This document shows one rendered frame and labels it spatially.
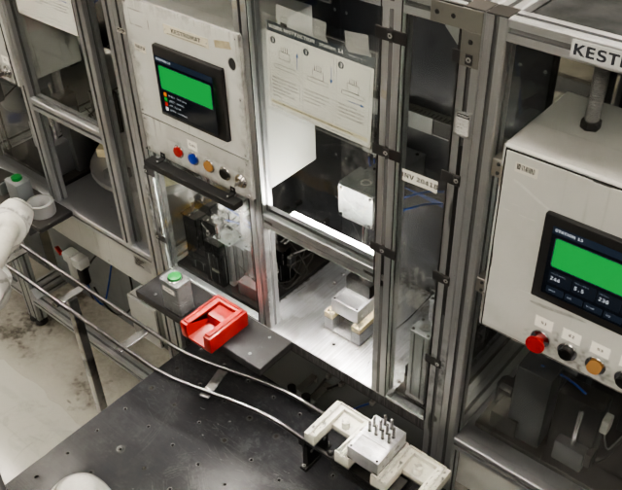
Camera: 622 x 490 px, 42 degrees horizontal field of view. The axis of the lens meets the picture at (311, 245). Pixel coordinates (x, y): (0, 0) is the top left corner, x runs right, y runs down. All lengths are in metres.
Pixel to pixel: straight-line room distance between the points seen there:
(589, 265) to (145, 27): 1.24
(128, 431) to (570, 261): 1.46
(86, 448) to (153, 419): 0.21
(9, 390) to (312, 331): 1.71
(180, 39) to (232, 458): 1.17
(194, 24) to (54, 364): 2.13
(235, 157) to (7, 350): 2.08
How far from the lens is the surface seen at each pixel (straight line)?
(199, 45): 2.00
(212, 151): 2.14
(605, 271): 1.54
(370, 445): 2.09
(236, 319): 2.36
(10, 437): 3.54
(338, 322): 2.39
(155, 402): 2.56
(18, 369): 3.79
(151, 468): 2.41
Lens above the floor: 2.58
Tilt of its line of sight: 38 degrees down
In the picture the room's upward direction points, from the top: 2 degrees counter-clockwise
